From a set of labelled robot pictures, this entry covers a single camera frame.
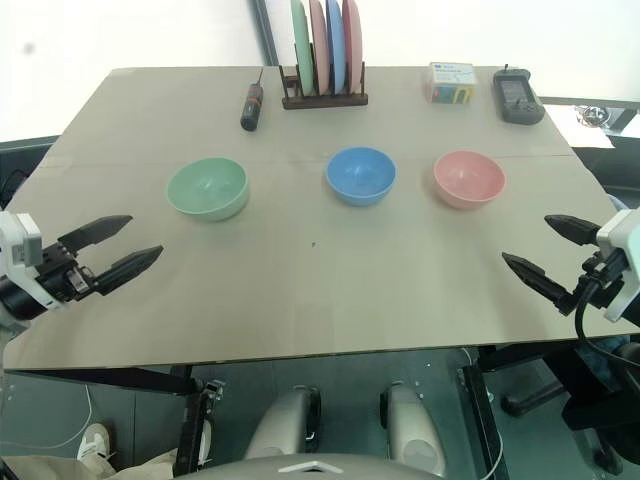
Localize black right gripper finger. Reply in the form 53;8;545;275
544;214;602;247
501;251;582;317

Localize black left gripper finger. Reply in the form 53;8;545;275
93;244;165;296
57;215;134;256

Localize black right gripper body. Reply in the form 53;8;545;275
573;251;627;310

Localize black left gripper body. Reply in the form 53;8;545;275
35;238;100;304

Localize green bowl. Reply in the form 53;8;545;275
165;156;250;223

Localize black office chair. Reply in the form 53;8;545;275
501;337;640;477

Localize pink bowl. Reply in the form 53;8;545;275
433;150;507;211

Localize black handheld remote controller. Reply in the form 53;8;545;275
492;63;546;125

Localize white sneaker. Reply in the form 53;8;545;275
76;421;114;464

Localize beige trousers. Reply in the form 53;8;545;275
0;441;180;480

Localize clear box of cards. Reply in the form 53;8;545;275
424;61;477;106

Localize silver right robot leg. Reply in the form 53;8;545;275
378;381;455;477

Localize silver robot leg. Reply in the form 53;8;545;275
243;384;322;462
378;381;455;477

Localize black and red screwdriver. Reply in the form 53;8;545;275
239;66;266;133

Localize blue bowl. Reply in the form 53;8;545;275
325;146;398;208

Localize silver left robot leg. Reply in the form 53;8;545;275
243;384;322;462

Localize dark wooden plate rack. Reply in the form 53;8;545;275
277;61;370;111

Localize black upright pole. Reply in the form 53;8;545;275
256;0;280;67

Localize silver robot torso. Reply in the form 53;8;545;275
173;441;454;480

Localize green plate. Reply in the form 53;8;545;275
290;0;315;96

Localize pink plate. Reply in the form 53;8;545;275
308;0;332;96
341;0;364;95

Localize blue plate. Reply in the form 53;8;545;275
324;0;347;95

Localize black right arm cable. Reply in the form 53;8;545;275
574;279;640;374

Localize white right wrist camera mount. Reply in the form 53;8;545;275
596;209;640;324

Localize thin white floor cable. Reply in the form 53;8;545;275
3;383;95;450

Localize black table frame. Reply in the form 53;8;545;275
3;341;594;480

